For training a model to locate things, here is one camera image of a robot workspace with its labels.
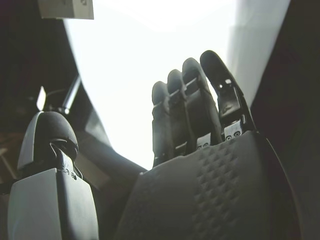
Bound beige book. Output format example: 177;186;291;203
37;0;95;20

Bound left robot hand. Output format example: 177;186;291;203
7;49;301;240

